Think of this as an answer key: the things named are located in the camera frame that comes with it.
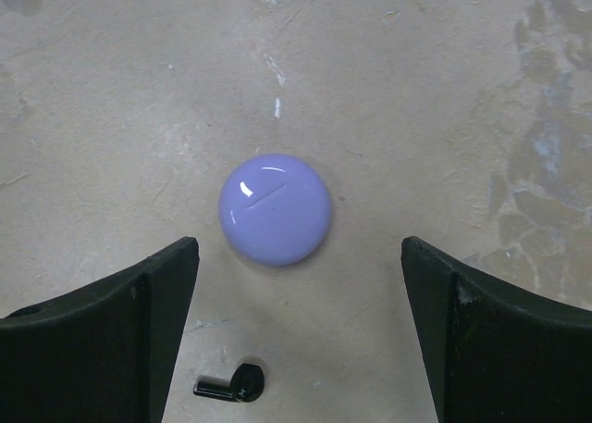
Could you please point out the black earbud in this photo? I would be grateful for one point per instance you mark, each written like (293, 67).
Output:
(246, 385)

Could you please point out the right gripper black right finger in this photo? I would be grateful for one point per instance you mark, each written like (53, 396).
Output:
(494, 352)

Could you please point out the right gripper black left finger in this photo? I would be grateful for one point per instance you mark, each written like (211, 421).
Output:
(105, 352)

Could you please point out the purple round earbud charging case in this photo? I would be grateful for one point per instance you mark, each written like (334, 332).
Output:
(274, 209)

